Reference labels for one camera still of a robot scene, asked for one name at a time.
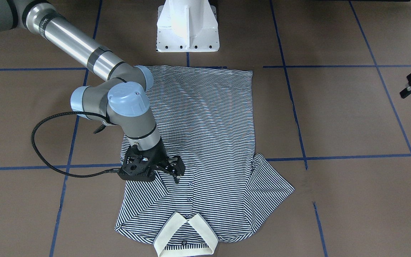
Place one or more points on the navy white striped polo shirt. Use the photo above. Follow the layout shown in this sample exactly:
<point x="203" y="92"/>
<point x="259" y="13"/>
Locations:
<point x="228" y="190"/>

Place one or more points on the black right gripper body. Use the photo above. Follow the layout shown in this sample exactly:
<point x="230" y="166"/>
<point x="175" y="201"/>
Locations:
<point x="160" y="154"/>

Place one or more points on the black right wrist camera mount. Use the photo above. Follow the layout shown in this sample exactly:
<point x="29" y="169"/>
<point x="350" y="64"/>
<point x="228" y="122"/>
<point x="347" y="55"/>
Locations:
<point x="136" y="169"/>

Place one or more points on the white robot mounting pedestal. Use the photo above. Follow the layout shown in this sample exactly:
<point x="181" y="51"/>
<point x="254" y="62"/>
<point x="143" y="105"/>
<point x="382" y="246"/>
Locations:
<point x="187" y="26"/>

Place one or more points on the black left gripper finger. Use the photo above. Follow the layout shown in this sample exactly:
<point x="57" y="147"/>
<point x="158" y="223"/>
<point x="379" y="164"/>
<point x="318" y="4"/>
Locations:
<point x="405" y="92"/>

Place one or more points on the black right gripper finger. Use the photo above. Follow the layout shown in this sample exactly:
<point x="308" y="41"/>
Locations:
<point x="175" y="161"/>
<point x="172" y="171"/>

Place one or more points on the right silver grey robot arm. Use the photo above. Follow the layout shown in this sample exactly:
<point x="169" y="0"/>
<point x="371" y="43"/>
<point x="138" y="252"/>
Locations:
<point x="120" y="100"/>

